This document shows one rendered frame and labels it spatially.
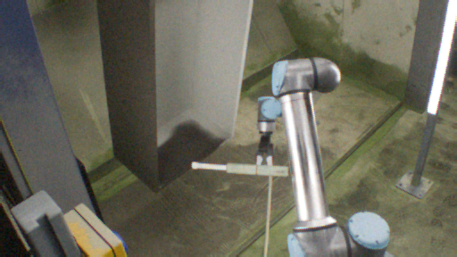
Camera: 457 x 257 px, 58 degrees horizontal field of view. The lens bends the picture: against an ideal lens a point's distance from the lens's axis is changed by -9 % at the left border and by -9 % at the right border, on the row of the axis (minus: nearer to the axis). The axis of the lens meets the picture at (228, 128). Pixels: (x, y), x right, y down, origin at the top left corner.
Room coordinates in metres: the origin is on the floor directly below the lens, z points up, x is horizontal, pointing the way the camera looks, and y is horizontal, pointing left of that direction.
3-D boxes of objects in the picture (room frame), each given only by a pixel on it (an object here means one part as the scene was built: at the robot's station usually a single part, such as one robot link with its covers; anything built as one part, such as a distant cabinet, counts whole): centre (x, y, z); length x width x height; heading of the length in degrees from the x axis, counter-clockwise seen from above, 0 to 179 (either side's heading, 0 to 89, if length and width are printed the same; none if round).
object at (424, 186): (1.97, -1.20, 0.01); 0.20 x 0.20 x 0.01; 43
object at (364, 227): (0.93, -0.44, 0.83); 0.17 x 0.15 x 0.18; 95
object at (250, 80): (2.77, 0.30, 0.11); 2.70 x 0.02 x 0.13; 133
